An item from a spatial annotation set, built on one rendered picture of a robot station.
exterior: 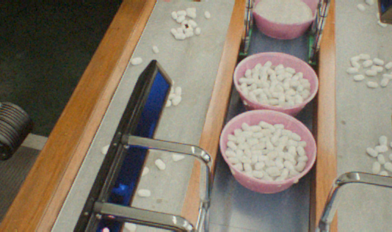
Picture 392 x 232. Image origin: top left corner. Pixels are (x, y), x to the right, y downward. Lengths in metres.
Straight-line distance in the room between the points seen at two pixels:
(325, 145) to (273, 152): 0.15
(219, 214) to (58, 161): 0.45
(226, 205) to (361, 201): 0.35
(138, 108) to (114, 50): 0.73
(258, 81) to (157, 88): 0.61
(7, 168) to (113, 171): 0.94
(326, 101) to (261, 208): 0.40
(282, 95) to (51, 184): 0.74
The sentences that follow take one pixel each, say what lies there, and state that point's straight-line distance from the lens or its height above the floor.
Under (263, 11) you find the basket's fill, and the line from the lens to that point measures 1.92.
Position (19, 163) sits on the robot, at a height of 0.48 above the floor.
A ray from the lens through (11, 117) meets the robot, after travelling 1.48.
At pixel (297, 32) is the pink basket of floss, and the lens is 1.88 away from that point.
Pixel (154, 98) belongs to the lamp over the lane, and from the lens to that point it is 1.02.
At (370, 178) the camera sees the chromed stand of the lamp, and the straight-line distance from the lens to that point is 0.89.
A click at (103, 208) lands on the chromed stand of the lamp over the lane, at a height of 1.12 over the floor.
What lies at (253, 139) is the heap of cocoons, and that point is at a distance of 1.40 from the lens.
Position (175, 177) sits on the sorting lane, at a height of 0.74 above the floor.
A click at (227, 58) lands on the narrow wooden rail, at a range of 1.63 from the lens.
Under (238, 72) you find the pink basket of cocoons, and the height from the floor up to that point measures 0.75.
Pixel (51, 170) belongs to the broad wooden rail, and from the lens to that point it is 1.34.
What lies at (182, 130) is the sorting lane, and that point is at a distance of 1.42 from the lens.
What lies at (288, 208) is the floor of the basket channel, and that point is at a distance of 1.36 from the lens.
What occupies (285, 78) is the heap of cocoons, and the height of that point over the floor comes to 0.73.
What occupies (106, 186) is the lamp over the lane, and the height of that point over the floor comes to 1.11.
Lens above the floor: 1.79
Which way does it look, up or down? 46 degrees down
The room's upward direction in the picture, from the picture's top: 1 degrees clockwise
